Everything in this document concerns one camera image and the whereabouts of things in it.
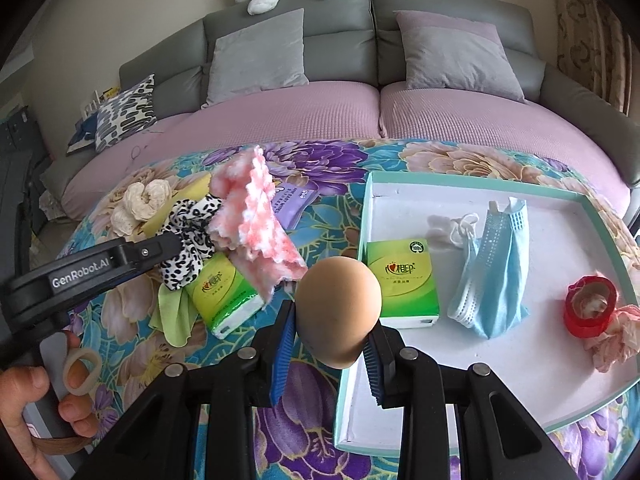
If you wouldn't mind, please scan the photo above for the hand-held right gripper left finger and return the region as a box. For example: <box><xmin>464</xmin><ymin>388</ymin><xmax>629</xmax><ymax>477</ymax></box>
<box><xmin>90</xmin><ymin>300</ymin><xmax>301</xmax><ymax>480</ymax></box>

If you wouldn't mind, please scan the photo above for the grey sofa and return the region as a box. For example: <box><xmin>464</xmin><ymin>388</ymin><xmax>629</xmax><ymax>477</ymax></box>
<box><xmin>37</xmin><ymin>0</ymin><xmax>640</xmax><ymax>221</ymax></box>

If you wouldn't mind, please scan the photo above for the cream lace scrunchie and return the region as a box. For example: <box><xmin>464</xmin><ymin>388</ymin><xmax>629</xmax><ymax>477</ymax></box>
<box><xmin>124</xmin><ymin>179</ymin><xmax>174</xmax><ymax>222</ymax></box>
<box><xmin>109</xmin><ymin>202</ymin><xmax>147</xmax><ymax>237</ymax></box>

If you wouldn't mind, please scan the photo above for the yellow sponge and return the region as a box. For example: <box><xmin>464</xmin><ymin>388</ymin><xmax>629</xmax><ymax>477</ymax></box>
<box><xmin>144</xmin><ymin>174</ymin><xmax>214</xmax><ymax>237</ymax></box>

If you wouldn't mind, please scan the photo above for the pale patterned cloth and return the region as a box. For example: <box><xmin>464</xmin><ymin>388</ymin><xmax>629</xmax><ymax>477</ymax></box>
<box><xmin>39</xmin><ymin>187</ymin><xmax>68</xmax><ymax>222</ymax></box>

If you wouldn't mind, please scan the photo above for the blue face mask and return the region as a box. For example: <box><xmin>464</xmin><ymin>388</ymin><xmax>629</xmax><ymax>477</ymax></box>
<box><xmin>427</xmin><ymin>199</ymin><xmax>531</xmax><ymax>339</ymax></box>

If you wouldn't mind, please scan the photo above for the red tape roll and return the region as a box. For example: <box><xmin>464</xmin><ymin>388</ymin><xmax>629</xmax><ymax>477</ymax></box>
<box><xmin>564</xmin><ymin>275</ymin><xmax>621</xmax><ymax>338</ymax></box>

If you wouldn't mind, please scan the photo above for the grey and mauve pillow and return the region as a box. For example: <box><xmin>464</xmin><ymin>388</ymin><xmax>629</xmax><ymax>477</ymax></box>
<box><xmin>394</xmin><ymin>10</ymin><xmax>530</xmax><ymax>105</ymax></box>

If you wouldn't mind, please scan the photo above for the beige egg-shaped sponge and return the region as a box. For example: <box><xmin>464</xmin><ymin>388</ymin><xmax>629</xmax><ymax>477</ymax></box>
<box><xmin>295</xmin><ymin>256</ymin><xmax>383</xmax><ymax>368</ymax></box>

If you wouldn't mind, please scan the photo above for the pale pink scrunchie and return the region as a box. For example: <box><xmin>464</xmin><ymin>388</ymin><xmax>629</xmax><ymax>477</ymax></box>
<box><xmin>575</xmin><ymin>292</ymin><xmax>640</xmax><ymax>373</ymax></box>

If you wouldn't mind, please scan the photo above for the person's left hand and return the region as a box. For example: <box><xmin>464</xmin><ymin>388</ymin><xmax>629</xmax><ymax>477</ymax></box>
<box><xmin>0</xmin><ymin>332</ymin><xmax>103</xmax><ymax>480</ymax></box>

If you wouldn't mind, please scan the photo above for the dark grey cabinet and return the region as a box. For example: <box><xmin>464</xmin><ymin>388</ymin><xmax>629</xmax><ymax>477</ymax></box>
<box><xmin>0</xmin><ymin>105</ymin><xmax>51</xmax><ymax>281</ymax></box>

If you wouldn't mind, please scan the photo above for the beige finger loop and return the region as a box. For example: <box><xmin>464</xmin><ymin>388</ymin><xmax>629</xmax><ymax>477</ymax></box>
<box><xmin>61</xmin><ymin>349</ymin><xmax>99</xmax><ymax>397</ymax></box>

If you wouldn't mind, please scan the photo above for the mauve sofa seat cover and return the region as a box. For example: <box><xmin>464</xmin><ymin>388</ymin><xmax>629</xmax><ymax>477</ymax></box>
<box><xmin>62</xmin><ymin>80</ymin><xmax>386</xmax><ymax>221</ymax></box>
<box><xmin>377</xmin><ymin>80</ymin><xmax>632</xmax><ymax>201</ymax></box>

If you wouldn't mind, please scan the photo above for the blue cushion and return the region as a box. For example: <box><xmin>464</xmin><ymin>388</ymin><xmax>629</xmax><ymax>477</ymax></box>
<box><xmin>66</xmin><ymin>112</ymin><xmax>101</xmax><ymax>156</ymax></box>

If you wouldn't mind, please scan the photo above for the pink white fluffy cloth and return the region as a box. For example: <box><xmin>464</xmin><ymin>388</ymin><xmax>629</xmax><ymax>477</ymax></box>
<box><xmin>207</xmin><ymin>145</ymin><xmax>308</xmax><ymax>306</ymax></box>

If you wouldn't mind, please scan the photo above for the green tissue pack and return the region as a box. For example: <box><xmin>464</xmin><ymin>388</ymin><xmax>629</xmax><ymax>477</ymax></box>
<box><xmin>186</xmin><ymin>252</ymin><xmax>266</xmax><ymax>338</ymax></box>
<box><xmin>366</xmin><ymin>237</ymin><xmax>441</xmax><ymax>330</ymax></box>

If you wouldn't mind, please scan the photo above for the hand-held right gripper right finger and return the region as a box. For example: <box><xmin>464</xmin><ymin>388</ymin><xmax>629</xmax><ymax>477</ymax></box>
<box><xmin>362</xmin><ymin>325</ymin><xmax>566</xmax><ymax>480</ymax></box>

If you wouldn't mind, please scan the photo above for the beige patterned curtain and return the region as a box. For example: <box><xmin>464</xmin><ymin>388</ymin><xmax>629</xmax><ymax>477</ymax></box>
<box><xmin>547</xmin><ymin>0</ymin><xmax>633</xmax><ymax>113</ymax></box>

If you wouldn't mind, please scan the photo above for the black white spotted pillow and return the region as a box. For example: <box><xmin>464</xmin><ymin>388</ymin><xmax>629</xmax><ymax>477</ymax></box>
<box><xmin>94</xmin><ymin>74</ymin><xmax>158</xmax><ymax>153</ymax></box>

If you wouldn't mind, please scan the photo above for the purple wet wipes pack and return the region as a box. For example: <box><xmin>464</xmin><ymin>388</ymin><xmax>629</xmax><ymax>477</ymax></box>
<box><xmin>270</xmin><ymin>182</ymin><xmax>317</xmax><ymax>228</ymax></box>

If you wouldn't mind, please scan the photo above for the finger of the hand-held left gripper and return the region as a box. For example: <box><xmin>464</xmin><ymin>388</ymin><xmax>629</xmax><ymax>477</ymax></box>
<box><xmin>116</xmin><ymin>232</ymin><xmax>186</xmax><ymax>275</ymax></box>

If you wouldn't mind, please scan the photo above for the light green cloth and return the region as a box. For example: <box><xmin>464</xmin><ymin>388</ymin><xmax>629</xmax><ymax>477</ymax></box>
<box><xmin>157</xmin><ymin>280</ymin><xmax>206</xmax><ymax>347</ymax></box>

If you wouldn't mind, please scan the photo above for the plain grey pillow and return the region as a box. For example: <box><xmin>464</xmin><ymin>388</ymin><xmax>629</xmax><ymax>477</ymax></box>
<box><xmin>201</xmin><ymin>8</ymin><xmax>310</xmax><ymax>109</ymax></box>

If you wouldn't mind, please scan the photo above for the leopard print scrunchie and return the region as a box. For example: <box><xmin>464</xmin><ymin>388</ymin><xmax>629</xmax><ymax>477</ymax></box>
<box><xmin>159</xmin><ymin>197</ymin><xmax>226</xmax><ymax>292</ymax></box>

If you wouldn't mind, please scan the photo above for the teal and white tray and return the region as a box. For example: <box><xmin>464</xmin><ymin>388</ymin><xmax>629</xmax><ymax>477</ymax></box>
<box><xmin>332</xmin><ymin>170</ymin><xmax>640</xmax><ymax>458</ymax></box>

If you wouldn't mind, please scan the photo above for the floral blanket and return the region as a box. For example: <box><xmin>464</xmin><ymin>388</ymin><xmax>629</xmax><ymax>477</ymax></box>
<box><xmin>30</xmin><ymin>137</ymin><xmax>640</xmax><ymax>480</ymax></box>

